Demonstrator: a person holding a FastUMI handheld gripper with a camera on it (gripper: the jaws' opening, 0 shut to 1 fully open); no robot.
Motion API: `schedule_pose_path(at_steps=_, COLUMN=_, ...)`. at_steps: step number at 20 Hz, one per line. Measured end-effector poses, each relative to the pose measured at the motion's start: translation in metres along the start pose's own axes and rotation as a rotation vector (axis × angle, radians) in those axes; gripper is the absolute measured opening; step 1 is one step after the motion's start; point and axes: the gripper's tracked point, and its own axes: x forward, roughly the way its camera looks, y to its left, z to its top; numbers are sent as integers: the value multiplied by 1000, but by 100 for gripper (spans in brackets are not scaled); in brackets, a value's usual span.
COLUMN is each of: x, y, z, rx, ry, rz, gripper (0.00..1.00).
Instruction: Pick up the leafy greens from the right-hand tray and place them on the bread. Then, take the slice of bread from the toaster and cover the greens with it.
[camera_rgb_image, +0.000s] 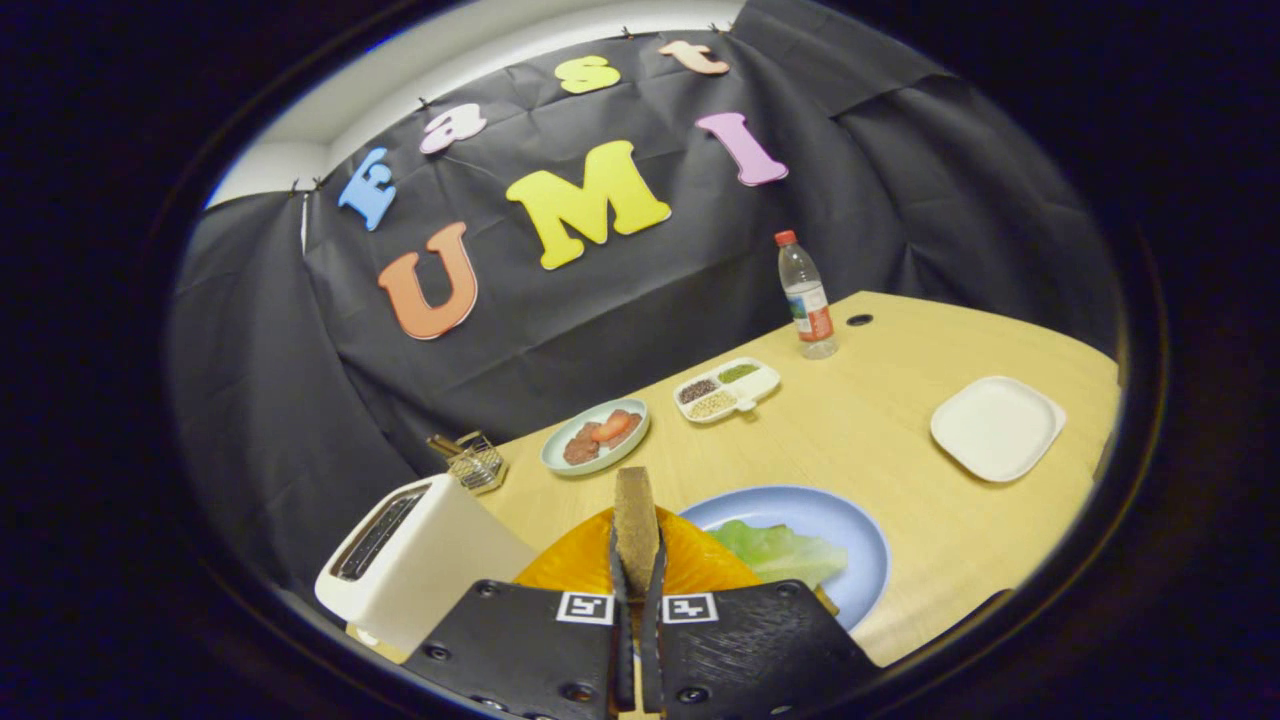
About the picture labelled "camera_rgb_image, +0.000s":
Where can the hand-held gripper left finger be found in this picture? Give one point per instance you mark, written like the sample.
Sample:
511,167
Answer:
530,650

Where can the blue round plate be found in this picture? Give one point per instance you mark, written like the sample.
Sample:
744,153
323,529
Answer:
800,505

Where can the brown meat patty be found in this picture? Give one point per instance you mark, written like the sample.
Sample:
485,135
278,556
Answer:
580,447

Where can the green lettuce leaf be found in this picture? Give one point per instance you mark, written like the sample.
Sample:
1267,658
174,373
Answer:
780,550

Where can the small bread slice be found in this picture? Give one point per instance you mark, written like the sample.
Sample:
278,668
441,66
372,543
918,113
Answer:
826,600

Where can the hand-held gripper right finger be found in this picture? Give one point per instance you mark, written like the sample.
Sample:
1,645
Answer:
760,650

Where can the wooden utensils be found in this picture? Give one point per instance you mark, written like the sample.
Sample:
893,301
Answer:
444,445

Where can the pale green round plate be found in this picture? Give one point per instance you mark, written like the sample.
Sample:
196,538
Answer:
560,465

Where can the white toaster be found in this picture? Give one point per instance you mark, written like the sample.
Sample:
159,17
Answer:
440,570

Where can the white divided seed dish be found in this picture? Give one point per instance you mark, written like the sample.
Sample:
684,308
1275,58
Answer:
760,382

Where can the clear plastic water bottle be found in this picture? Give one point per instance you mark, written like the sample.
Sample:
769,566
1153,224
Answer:
805,300

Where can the red tomato slice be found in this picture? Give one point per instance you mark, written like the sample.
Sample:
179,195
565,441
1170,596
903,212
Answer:
612,427

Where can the white square plate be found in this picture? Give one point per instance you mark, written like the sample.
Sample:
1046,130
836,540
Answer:
995,430

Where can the brown toast slice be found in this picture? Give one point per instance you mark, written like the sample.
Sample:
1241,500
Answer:
636,520

